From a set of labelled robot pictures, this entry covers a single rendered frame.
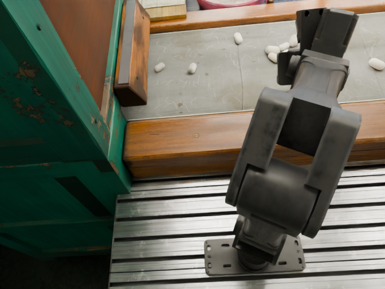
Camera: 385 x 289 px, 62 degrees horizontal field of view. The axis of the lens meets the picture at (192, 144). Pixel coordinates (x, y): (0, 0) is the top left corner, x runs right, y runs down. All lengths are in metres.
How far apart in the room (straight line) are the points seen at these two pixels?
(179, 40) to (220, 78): 0.19
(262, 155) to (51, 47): 0.30
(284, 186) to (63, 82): 0.32
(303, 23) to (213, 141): 0.29
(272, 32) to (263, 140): 0.68
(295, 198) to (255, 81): 0.55
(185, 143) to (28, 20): 0.40
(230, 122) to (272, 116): 0.42
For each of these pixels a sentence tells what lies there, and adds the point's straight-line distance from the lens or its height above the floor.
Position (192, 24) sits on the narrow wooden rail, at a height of 0.76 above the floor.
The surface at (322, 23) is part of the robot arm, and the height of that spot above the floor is 0.99.
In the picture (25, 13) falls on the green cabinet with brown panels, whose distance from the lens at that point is 0.43.
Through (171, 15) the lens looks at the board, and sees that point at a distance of 0.97.
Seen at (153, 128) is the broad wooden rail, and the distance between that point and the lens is 0.73.
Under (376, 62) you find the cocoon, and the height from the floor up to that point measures 0.76.
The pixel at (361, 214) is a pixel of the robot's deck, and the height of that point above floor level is 0.67.
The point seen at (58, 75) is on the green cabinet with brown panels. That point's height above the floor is 1.06.
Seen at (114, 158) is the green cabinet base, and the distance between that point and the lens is 0.66.
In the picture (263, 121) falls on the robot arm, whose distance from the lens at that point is 0.30.
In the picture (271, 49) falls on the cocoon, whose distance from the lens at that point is 0.88.
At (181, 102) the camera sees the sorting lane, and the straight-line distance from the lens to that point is 0.79.
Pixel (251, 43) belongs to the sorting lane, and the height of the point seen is 0.74.
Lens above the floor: 1.36
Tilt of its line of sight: 59 degrees down
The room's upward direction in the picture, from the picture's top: 9 degrees counter-clockwise
